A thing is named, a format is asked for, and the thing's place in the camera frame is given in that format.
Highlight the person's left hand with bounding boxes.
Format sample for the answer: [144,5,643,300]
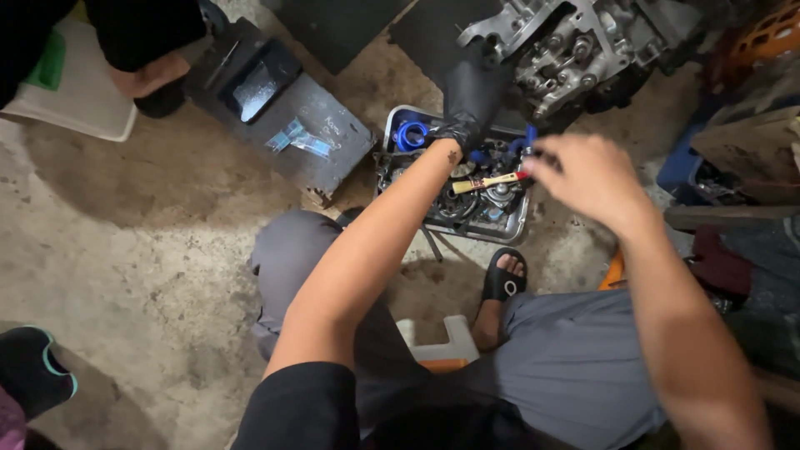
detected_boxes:
[431,53,520,157]

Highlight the person's right hand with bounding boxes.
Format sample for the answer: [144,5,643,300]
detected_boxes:
[522,133,661,242]

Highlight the metal tray of engine parts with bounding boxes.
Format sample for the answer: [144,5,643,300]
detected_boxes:
[374,105,533,246]

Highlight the grey metal engine block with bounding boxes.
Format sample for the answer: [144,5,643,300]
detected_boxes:
[456,0,710,126]

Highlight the blue plastic bin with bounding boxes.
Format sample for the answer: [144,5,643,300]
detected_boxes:
[656,119,751,207]

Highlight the person's black sandal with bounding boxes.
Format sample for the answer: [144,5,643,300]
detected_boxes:
[480,247,530,305]

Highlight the black metal tool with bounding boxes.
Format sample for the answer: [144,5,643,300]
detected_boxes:
[419,224,445,264]

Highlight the black rubber mat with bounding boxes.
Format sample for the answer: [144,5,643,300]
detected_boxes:
[261,0,415,76]
[387,0,521,95]

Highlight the wooden plank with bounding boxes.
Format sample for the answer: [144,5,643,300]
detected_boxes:
[662,204,800,233]

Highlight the dark red cloth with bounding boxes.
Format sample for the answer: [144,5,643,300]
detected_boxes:
[686,224,755,298]

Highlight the person's grey trousers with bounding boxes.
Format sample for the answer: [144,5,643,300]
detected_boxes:
[249,209,670,450]

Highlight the white and orange stool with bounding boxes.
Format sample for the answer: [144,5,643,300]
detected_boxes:
[395,314,481,375]

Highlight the orange plastic crate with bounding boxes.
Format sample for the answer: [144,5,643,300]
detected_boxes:
[727,0,800,71]

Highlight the dark grey metal box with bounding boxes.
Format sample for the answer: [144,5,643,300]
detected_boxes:
[184,17,378,208]

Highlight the person's black sleeve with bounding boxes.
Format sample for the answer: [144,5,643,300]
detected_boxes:
[230,361,362,450]

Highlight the white plastic tray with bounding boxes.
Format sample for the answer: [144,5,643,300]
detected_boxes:
[0,15,139,143]

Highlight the green plastic piece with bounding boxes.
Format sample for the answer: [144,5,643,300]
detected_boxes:
[24,29,67,92]

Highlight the blue bent rubber hose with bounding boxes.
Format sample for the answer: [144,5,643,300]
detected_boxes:
[469,124,540,166]

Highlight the yellow-handled paint brush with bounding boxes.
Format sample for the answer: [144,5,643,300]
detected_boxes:
[451,171,531,195]

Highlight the orange tool handle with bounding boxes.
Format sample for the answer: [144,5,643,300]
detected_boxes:
[597,249,626,292]

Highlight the blue rubber hose ring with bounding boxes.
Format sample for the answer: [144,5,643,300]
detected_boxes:
[395,120,431,153]

